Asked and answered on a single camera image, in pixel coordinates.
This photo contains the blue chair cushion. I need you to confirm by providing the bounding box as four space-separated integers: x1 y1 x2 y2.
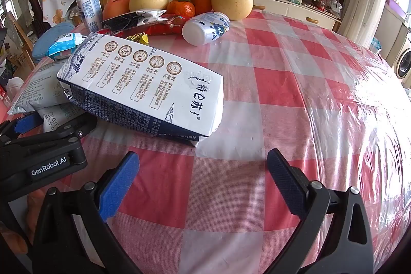
32 22 76 61

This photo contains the cream television cabinet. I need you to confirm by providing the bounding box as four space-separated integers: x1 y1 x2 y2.
119 0 342 34

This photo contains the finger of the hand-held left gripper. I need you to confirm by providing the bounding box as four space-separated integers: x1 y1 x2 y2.
22 114 98 149
0 113 44 141

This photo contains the red white checked tablecloth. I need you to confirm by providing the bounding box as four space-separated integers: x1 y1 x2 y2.
0 9 410 274

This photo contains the washing machine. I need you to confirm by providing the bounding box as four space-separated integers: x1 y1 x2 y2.
396 48 411 79

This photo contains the red patterned snack packet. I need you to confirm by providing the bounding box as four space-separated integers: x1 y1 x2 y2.
146 14 193 36

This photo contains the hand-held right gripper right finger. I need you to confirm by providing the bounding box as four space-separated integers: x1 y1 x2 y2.
266 148 375 274

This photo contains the small white plastic bottle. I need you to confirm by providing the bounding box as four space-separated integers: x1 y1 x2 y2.
182 12 230 46

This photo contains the white blue milk carton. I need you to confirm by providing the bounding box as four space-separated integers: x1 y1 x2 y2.
57 33 224 147

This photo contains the red black tea packet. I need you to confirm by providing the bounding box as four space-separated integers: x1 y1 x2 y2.
101 8 167 32

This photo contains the white wet wipes pack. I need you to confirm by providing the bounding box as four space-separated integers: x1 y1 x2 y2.
6 58 76 116

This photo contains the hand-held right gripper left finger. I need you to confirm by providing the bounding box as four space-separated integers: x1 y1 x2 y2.
32 150 143 274

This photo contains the orange tangerine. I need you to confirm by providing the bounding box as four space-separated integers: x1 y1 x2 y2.
190 0 213 16
166 0 196 18

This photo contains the tall white plastic bottle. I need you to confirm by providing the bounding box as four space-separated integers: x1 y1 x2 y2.
75 0 104 33

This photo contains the white packet blue green print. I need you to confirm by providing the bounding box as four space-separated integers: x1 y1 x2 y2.
48 32 88 58

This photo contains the red apple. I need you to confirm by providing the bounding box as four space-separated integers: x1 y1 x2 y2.
102 0 132 21

